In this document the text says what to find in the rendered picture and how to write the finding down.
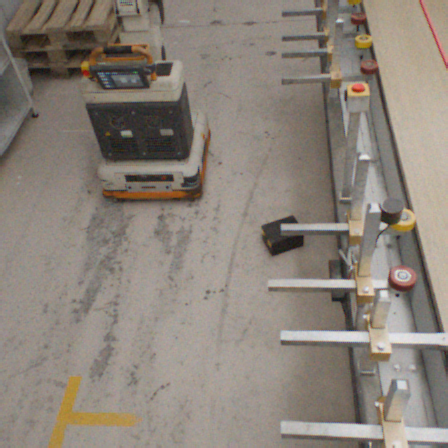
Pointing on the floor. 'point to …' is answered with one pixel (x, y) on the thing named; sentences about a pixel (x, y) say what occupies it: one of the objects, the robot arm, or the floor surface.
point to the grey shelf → (11, 98)
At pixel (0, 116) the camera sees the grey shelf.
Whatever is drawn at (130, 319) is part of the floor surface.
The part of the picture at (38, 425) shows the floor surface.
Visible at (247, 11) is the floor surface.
